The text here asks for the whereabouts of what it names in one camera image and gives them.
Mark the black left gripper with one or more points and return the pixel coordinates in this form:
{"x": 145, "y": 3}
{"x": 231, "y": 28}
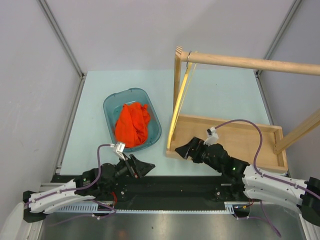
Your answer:
{"x": 136, "y": 168}

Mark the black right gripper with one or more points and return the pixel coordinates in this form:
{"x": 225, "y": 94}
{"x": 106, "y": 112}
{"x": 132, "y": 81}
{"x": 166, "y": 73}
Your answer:
{"x": 195, "y": 143}

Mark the orange t shirt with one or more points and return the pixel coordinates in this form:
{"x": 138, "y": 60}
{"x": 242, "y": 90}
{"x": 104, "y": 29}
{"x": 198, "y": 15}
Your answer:
{"x": 131, "y": 127}

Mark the yellow hanger with metal hook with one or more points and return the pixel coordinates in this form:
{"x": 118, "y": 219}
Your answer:
{"x": 179, "y": 90}

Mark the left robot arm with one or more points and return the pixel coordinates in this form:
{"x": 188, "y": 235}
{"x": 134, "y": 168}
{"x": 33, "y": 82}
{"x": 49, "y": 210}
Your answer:
{"x": 93, "y": 184}

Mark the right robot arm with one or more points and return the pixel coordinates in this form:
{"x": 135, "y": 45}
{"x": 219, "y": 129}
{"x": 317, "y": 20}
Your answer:
{"x": 301, "y": 196}

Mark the teal plastic tub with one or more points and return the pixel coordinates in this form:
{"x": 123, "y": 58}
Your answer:
{"x": 112, "y": 107}

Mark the wooden clothes rack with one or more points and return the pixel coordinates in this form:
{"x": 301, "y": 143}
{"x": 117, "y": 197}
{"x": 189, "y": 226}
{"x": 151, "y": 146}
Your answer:
{"x": 238, "y": 137}

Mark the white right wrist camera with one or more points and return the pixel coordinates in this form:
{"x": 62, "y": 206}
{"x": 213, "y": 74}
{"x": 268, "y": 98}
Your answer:
{"x": 212, "y": 136}

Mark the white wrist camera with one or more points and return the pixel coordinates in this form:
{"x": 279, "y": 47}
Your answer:
{"x": 118, "y": 149}
{"x": 212, "y": 136}

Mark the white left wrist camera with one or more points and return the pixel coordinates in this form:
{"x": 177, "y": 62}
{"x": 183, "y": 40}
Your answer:
{"x": 118, "y": 149}

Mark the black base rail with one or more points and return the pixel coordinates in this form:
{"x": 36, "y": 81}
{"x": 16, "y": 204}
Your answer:
{"x": 175, "y": 193}

